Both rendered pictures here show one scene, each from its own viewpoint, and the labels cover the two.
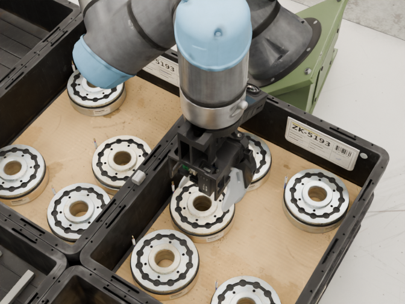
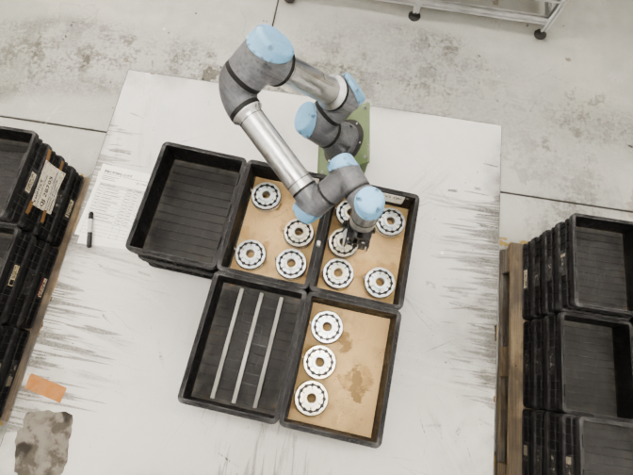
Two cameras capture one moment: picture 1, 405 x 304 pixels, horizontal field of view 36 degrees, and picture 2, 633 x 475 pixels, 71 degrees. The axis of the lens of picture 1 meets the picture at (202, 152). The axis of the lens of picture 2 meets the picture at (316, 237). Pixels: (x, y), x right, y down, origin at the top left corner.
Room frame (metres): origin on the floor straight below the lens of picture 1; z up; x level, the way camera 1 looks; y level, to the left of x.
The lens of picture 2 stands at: (0.14, 0.29, 2.29)
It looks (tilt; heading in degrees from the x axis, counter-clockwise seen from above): 72 degrees down; 333
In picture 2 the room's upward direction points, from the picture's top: 6 degrees clockwise
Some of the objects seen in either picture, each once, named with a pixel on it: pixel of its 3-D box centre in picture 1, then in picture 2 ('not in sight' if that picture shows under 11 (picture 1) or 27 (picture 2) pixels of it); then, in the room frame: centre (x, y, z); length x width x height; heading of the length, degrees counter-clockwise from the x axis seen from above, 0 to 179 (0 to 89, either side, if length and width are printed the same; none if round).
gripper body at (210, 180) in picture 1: (210, 142); (359, 230); (0.46, -0.01, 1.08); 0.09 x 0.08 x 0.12; 147
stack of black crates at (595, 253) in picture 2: not in sight; (576, 275); (0.09, -1.03, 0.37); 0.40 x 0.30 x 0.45; 150
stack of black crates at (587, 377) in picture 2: not in sight; (574, 367); (-0.26, -0.84, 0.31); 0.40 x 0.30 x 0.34; 150
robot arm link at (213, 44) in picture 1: (213, 44); (366, 206); (0.47, -0.01, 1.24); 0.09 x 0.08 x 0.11; 7
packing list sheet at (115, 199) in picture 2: not in sight; (114, 205); (0.98, 0.73, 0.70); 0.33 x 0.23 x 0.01; 150
